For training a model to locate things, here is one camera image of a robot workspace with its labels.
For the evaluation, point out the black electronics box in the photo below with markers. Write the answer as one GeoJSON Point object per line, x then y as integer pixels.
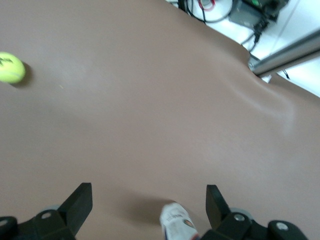
{"type": "Point", "coordinates": [250, 12]}

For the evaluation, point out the white blue tennis ball can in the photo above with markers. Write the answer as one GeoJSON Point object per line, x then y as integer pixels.
{"type": "Point", "coordinates": [175, 220]}

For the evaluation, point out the grey aluminium camera post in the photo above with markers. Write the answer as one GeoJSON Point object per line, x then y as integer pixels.
{"type": "Point", "coordinates": [287, 53]}

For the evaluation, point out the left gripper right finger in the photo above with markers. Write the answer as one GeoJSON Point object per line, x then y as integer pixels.
{"type": "Point", "coordinates": [216, 207]}

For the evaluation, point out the white round disc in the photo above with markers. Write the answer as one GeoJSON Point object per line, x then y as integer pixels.
{"type": "Point", "coordinates": [220, 10]}

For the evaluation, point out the yellow-green tennis ball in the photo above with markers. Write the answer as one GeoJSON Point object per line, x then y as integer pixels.
{"type": "Point", "coordinates": [11, 68]}

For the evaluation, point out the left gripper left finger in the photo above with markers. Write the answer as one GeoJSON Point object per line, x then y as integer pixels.
{"type": "Point", "coordinates": [77, 207]}

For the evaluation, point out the brown table mat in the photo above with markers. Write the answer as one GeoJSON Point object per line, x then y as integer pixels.
{"type": "Point", "coordinates": [150, 112]}

